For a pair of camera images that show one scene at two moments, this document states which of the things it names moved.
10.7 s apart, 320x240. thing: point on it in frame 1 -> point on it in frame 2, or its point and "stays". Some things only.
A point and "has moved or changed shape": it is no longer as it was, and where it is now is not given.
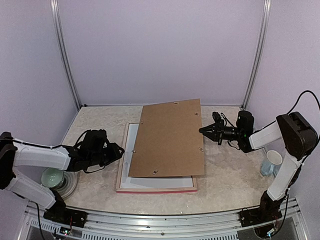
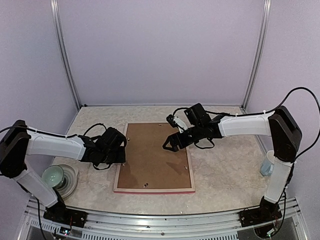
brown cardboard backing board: [168, 142] has moved or changed shape
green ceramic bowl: [51, 177] stays
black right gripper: [218, 131] -> [173, 138]
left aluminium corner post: [54, 4] stays
